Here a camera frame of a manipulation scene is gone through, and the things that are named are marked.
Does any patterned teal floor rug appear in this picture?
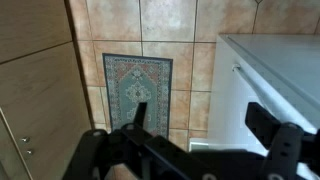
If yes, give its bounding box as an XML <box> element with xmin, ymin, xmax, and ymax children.
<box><xmin>102</xmin><ymin>53</ymin><xmax>173</xmax><ymax>138</ymax></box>

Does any white refrigerator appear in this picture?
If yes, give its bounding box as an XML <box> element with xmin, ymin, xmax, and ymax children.
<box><xmin>193</xmin><ymin>34</ymin><xmax>320</xmax><ymax>180</ymax></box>

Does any wooden kitchen cabinet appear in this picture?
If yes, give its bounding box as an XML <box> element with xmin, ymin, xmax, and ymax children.
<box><xmin>0</xmin><ymin>0</ymin><xmax>90</xmax><ymax>180</ymax></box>

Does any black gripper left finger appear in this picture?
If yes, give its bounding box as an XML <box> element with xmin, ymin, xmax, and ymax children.
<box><xmin>63</xmin><ymin>102</ymin><xmax>187</xmax><ymax>180</ymax></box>

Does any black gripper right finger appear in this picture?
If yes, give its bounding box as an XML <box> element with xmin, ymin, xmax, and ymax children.
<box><xmin>245</xmin><ymin>102</ymin><xmax>320</xmax><ymax>180</ymax></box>

